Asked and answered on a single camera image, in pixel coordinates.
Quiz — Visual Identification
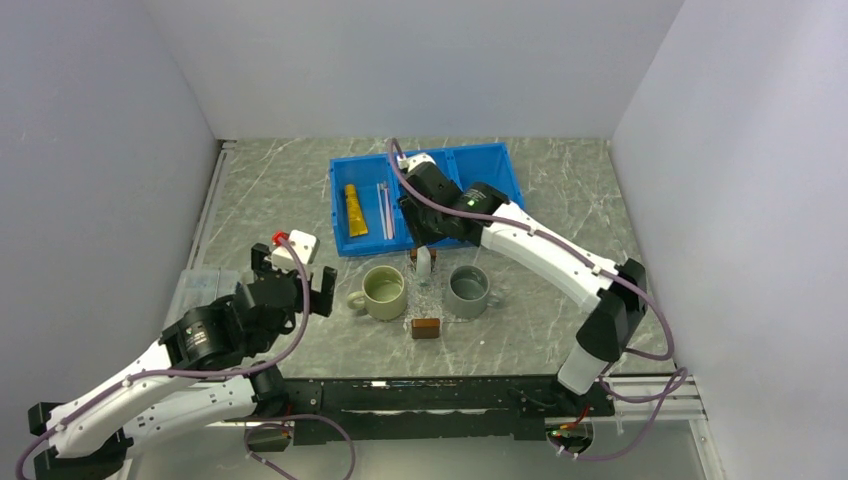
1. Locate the white green-capped toothpaste tube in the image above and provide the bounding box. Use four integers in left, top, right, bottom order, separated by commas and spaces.
415, 246, 432, 285

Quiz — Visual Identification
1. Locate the cream ceramic mug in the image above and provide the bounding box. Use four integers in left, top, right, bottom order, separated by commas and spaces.
346, 265, 408, 321

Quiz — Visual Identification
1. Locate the blue three-compartment bin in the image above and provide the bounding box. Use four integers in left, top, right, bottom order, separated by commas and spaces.
329, 142, 527, 258

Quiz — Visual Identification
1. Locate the grey ceramic mug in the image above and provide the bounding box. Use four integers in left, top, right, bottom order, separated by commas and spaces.
443, 265, 503, 320

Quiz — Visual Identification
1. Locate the clear acrylic toothbrush holder tray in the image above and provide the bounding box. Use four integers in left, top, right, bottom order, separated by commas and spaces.
402, 247, 448, 341

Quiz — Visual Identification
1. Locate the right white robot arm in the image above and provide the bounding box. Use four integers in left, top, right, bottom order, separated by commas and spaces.
398, 156, 647, 415

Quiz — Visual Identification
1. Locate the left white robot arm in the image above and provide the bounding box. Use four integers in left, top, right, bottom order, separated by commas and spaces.
23, 230, 337, 479

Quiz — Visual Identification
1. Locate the pink toothbrush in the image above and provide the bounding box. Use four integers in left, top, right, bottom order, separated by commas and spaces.
381, 182, 395, 239

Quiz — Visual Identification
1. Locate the yellow toothpaste tube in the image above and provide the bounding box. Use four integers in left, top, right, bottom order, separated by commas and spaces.
344, 184, 368, 237

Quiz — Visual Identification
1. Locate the clear plastic screw box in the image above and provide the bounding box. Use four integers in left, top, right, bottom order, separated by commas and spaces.
168, 268, 241, 319

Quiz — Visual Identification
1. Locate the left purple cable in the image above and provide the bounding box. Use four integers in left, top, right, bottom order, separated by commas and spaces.
14, 235, 359, 480

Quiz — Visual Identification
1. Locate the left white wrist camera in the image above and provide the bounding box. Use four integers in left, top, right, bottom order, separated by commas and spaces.
270, 230, 320, 271

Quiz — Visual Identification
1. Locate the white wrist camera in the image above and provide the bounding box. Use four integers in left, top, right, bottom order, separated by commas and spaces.
395, 152, 436, 175
270, 230, 320, 271

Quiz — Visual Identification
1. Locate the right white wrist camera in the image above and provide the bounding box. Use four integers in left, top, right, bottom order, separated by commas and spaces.
395, 152, 436, 175

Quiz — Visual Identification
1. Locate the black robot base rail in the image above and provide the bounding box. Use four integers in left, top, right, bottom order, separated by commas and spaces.
123, 374, 704, 446

